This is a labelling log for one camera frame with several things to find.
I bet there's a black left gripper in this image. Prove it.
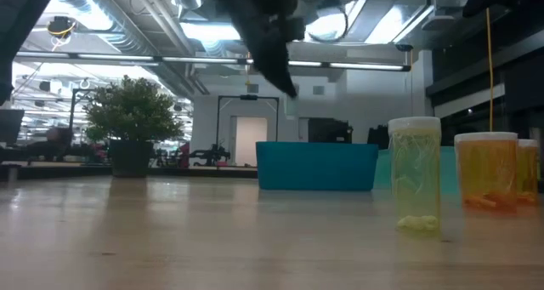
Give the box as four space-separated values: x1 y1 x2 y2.
199 0 308 100

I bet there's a clear yellow-tinted cup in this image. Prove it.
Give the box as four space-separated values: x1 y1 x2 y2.
388 116 443 236

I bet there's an orange plastic cup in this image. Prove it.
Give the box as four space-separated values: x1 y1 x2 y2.
453 131 519 213

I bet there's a large orange pill bottle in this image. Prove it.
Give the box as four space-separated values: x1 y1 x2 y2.
516 139 540 205

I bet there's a blue plastic bin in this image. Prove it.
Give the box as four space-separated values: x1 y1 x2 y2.
255 140 380 192

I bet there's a light green plastic bin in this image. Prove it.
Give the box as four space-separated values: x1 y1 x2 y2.
372 146 460 196

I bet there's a long ceiling light bar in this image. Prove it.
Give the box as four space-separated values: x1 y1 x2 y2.
14 50 412 72

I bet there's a white door panel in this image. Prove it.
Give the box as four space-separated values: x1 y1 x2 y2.
230 116 269 168

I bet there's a black cabinet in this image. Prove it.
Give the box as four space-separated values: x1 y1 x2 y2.
308 117 354 145

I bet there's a black equipment row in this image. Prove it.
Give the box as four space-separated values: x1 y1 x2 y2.
367 125 391 150

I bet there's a green potted plant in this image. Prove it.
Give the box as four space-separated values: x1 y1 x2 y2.
82 75 184 179

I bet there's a person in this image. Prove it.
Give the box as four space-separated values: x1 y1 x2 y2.
25 127 110 163

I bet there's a black monitor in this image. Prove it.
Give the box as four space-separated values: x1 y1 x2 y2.
0 109 26 146

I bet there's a black gantry frame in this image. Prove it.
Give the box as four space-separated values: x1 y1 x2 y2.
215 94 281 157

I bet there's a yellow power cable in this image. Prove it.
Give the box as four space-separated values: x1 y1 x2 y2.
485 7 495 134

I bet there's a ceiling cable reel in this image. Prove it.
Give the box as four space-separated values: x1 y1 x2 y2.
46 15 78 40

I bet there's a black metal table frame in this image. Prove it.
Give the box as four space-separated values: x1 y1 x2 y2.
0 165 259 181

